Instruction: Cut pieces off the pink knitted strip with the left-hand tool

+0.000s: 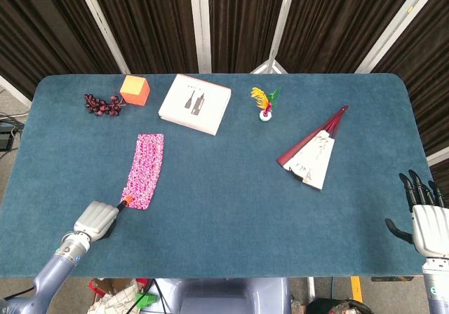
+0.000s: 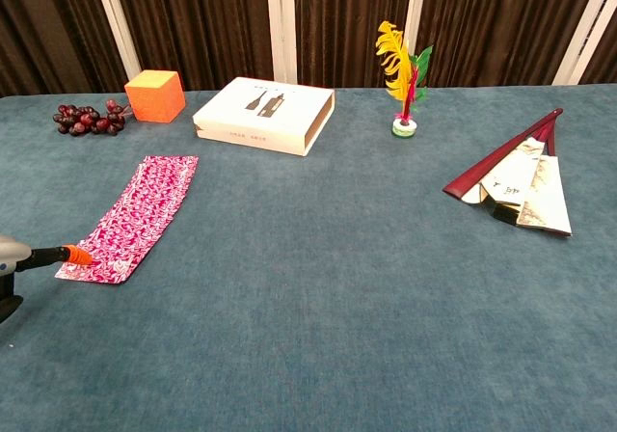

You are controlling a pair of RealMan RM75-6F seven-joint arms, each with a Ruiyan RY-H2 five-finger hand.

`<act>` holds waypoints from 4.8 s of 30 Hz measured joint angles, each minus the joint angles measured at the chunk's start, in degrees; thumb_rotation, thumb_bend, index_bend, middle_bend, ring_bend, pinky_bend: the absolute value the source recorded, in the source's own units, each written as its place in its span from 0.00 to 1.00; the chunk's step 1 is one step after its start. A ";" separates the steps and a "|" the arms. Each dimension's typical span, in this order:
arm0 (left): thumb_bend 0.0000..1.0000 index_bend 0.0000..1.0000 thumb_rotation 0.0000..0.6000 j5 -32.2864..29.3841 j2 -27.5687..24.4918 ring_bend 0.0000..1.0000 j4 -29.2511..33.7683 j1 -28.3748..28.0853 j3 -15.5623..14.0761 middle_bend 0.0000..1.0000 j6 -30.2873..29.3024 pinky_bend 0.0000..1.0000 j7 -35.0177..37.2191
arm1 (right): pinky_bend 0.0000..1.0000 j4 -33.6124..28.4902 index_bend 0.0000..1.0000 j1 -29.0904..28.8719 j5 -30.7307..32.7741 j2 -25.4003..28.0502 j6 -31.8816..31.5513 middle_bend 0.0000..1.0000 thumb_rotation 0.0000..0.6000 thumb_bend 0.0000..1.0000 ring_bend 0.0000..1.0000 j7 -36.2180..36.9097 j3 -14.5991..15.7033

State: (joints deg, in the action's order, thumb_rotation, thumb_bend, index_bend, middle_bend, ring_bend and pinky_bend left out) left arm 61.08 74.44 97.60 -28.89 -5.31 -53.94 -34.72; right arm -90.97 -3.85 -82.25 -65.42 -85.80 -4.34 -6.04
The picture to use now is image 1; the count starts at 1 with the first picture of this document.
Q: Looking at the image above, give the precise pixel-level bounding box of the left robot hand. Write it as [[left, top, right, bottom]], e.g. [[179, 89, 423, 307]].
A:
[[73, 196, 133, 240]]

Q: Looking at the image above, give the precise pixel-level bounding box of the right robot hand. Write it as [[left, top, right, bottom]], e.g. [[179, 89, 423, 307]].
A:
[[384, 169, 449, 259]]

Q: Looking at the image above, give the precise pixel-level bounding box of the pink knitted cloth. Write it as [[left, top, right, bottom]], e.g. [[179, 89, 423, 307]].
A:
[[119, 133, 165, 211]]

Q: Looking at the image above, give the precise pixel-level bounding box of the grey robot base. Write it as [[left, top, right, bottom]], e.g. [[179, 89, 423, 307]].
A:
[[152, 278, 292, 314]]

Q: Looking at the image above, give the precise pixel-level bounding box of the white checked cloth bag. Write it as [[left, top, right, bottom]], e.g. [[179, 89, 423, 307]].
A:
[[87, 278, 148, 314]]

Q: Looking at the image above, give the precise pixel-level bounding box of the green plastic toy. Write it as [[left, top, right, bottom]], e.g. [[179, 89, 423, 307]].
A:
[[135, 292, 158, 308]]

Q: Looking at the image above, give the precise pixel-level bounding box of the dark red grape bunch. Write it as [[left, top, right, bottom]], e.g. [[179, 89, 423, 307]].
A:
[[83, 93, 127, 117]]

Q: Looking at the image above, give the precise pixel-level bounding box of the black electronic box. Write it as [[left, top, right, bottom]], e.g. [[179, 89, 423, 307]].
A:
[[0, 123, 15, 151]]

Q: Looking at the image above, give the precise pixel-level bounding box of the blue felt table mat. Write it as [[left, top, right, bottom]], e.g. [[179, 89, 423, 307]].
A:
[[0, 72, 443, 279]]

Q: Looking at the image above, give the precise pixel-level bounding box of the orange cube block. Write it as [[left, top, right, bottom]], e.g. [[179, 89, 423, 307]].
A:
[[119, 74, 152, 107]]

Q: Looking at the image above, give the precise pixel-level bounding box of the red ribbed paper folding fan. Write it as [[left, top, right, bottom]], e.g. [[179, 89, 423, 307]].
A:
[[276, 104, 349, 191]]

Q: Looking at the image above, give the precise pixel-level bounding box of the white book with bottle print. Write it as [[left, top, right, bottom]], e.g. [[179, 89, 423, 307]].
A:
[[157, 74, 232, 137]]

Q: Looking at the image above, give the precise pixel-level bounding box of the colourful feather shuttlecock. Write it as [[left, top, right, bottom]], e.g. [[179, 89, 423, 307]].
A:
[[250, 86, 282, 123]]

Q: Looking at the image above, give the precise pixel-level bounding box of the white metal stand base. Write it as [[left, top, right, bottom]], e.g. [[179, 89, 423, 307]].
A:
[[249, 58, 289, 74]]

